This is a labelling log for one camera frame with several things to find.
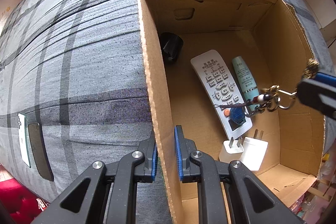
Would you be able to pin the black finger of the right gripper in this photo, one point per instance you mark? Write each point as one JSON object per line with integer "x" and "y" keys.
{"x": 318, "y": 93}

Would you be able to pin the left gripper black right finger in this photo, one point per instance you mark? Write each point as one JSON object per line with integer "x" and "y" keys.
{"x": 227, "y": 192}

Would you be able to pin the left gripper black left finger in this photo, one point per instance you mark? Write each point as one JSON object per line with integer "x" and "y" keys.
{"x": 105, "y": 192}

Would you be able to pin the small white charger plug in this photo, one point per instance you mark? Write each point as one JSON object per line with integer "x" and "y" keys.
{"x": 231, "y": 150}

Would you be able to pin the gold keychain with carabiner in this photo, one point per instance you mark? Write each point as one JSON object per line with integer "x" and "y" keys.
{"x": 269, "y": 99}

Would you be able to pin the large white charger plug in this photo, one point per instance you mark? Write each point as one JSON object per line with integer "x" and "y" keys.
{"x": 254, "y": 151}

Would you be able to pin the teal cosmetic tube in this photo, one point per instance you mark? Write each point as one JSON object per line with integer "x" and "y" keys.
{"x": 247, "y": 83}

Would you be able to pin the black cylindrical speaker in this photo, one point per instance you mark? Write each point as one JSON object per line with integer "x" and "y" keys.
{"x": 171, "y": 46}

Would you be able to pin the black smartphone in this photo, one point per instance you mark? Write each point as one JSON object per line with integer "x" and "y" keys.
{"x": 39, "y": 151}

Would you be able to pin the red tufted cushion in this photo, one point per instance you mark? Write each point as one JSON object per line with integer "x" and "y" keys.
{"x": 22, "y": 205}

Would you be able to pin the white remote control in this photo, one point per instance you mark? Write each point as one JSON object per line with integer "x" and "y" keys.
{"x": 223, "y": 92}

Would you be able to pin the white smartphone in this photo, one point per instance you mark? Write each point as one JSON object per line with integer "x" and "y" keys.
{"x": 22, "y": 131}

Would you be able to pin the grey plaid bed sheet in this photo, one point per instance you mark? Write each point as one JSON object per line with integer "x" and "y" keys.
{"x": 76, "y": 68}

